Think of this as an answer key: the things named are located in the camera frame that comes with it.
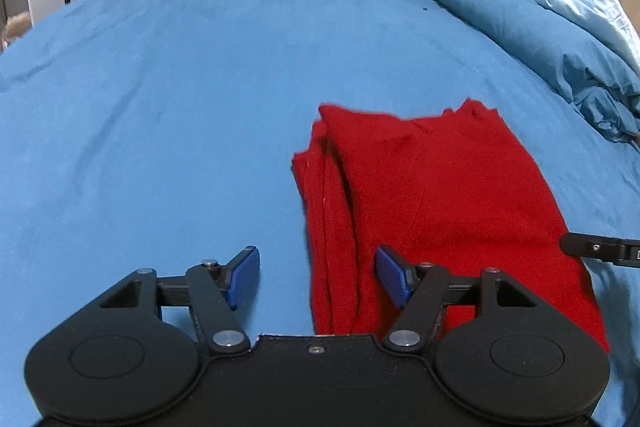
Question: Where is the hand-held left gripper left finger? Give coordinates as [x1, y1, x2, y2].
[98, 245, 262, 356]

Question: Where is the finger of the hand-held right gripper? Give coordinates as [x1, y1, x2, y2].
[559, 232, 640, 266]

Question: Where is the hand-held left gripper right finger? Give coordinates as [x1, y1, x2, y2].
[375, 245, 540, 355]

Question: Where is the red knit sweater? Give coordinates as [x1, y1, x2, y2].
[291, 98, 612, 354]

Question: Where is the bed with blue sheet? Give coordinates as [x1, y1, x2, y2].
[0, 0, 640, 427]

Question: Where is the blue duvet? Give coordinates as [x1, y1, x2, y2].
[417, 0, 640, 144]

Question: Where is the beige cloth bag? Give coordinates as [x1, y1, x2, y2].
[0, 11, 32, 52]

